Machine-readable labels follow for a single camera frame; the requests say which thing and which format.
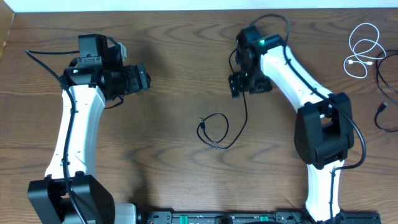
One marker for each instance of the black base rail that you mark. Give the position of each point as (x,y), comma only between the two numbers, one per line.
(281,216)

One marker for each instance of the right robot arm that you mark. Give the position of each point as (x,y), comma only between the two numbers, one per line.
(323,134)

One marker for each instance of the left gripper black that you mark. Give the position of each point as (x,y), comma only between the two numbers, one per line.
(135,83)

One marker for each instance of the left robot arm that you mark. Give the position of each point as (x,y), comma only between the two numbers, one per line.
(70,191)

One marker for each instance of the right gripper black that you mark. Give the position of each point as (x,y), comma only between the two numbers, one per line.
(237,84)

